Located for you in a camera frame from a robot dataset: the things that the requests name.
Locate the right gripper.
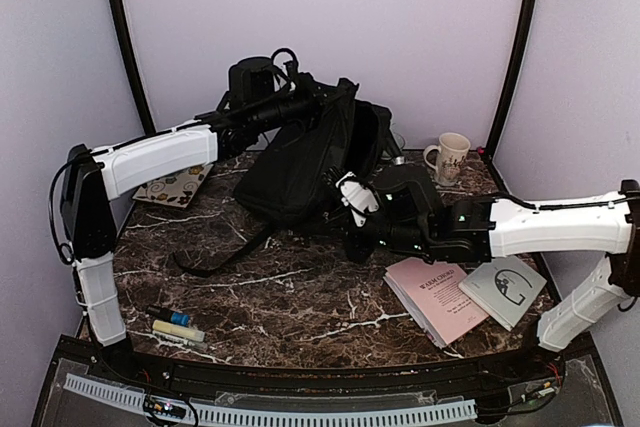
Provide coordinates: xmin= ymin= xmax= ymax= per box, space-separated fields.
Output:
xmin=325 ymin=208 xmax=432 ymax=266

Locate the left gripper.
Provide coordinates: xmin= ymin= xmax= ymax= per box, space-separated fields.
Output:
xmin=251 ymin=70 xmax=345 ymax=132

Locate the black student bag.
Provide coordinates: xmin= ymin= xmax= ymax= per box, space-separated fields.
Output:
xmin=169 ymin=77 xmax=406 ymax=278

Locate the pink Warm Chord book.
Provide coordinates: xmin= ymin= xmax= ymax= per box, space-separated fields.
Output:
xmin=384 ymin=258 xmax=489 ymax=349

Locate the grey book with G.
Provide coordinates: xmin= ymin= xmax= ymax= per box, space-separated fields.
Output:
xmin=458 ymin=256 xmax=546 ymax=331

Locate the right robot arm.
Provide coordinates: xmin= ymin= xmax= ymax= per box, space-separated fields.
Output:
xmin=323 ymin=165 xmax=639 ymax=381

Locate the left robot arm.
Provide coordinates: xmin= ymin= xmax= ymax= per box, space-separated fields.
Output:
xmin=50 ymin=62 xmax=336 ymax=383

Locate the white mug with print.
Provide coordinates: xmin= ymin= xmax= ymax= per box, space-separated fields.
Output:
xmin=423 ymin=132 xmax=471 ymax=187

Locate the black and blue marker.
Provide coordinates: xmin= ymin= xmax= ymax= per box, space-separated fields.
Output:
xmin=145 ymin=305 xmax=190 ymax=327

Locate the yellow highlighter pen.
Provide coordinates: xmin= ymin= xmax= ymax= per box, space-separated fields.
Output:
xmin=152 ymin=320 xmax=205 ymax=342

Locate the clear pen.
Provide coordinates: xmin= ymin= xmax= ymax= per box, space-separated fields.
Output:
xmin=159 ymin=335 xmax=207 ymax=351

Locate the small circuit board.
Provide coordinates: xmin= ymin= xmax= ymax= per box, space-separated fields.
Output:
xmin=142 ymin=396 xmax=187 ymax=421

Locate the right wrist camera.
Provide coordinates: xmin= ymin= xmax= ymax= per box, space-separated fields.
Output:
xmin=373 ymin=164 xmax=444 ymax=223

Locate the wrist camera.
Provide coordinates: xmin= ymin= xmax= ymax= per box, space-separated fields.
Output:
xmin=228 ymin=56 xmax=276 ymax=109
xmin=373 ymin=164 xmax=444 ymax=223

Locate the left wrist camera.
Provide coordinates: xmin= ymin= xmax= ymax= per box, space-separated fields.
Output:
xmin=228 ymin=56 xmax=276 ymax=109

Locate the right black frame post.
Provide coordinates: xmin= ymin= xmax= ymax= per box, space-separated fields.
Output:
xmin=484 ymin=0 xmax=536 ymax=162

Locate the black frame post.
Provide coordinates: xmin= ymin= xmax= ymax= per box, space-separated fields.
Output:
xmin=108 ymin=0 xmax=156 ymax=135
xmin=484 ymin=0 xmax=536 ymax=162

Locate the left black frame post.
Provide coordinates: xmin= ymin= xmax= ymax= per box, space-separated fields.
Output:
xmin=108 ymin=0 xmax=156 ymax=135

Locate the white cable duct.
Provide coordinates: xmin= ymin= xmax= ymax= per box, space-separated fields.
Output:
xmin=63 ymin=374 xmax=478 ymax=426

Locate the black front table rail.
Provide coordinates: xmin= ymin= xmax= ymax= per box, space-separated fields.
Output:
xmin=54 ymin=335 xmax=562 ymax=398

